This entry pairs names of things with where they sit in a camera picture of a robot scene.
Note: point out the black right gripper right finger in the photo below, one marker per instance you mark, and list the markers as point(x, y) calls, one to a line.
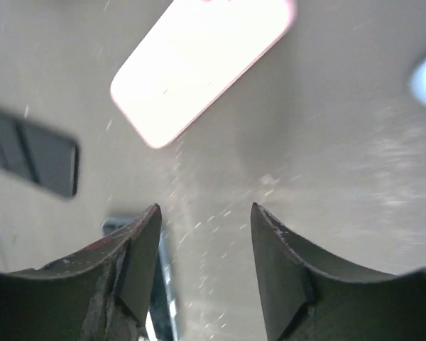
point(308, 293)

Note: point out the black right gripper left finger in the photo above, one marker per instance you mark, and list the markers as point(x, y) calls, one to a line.
point(101, 292)

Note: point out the teal phone dark screen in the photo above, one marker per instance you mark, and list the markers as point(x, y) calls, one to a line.
point(162, 321)

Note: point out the black phone dark screen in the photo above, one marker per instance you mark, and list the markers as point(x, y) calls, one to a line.
point(38, 154)

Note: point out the pink phone case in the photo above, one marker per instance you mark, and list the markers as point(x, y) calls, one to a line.
point(193, 54)

